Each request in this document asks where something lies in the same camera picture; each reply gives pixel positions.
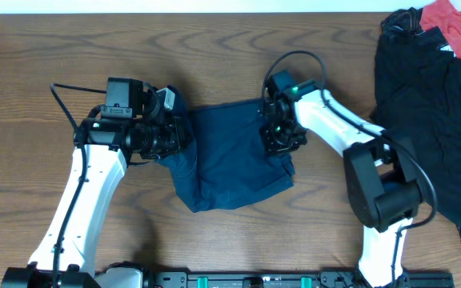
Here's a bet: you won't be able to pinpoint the red garment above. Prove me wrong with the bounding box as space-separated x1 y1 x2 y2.
419 0 461 58

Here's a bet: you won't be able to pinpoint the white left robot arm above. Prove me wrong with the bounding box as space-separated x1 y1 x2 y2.
2 114 193 288

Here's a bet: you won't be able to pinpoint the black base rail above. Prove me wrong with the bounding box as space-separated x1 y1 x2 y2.
94 262 455 288

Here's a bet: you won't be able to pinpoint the black garment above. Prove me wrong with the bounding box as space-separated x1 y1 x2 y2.
371 8 461 237

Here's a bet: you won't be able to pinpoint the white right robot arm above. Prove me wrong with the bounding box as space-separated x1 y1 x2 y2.
260 78 422 287

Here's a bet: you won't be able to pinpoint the navy blue shorts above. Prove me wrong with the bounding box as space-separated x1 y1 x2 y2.
158 86 295 213

